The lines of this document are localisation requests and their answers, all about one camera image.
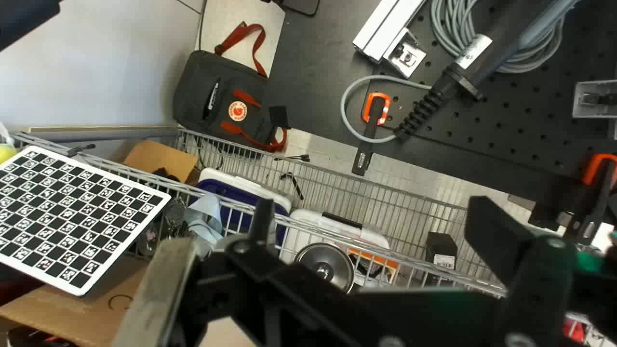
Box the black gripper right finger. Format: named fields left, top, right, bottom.
left=465, top=197, right=617, bottom=347

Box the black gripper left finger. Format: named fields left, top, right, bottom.
left=169, top=199, right=363, bottom=347

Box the silver pot lid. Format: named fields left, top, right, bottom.
left=296, top=244, right=356, bottom=292

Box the white blue plastic container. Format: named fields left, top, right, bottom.
left=197, top=169, right=292, bottom=234

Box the orange black clamp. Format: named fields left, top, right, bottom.
left=571, top=153, right=617, bottom=246
left=352, top=93, right=392, bottom=176

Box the brown cardboard box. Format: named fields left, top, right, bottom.
left=124, top=140, right=199, bottom=184

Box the dark backpack with orange logo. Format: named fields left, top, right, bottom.
left=172, top=22, right=288, bottom=153

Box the black perforated breadboard table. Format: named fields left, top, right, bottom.
left=267, top=0, right=617, bottom=211

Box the checkerboard calibration board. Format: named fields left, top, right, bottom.
left=0, top=147, right=172, bottom=298

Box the aluminium extrusion bar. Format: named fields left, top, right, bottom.
left=354, top=0, right=427, bottom=63

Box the wire shelf rack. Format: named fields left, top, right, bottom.
left=16, top=134, right=504, bottom=296

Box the grey coiled cable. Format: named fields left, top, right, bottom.
left=429, top=0, right=570, bottom=76

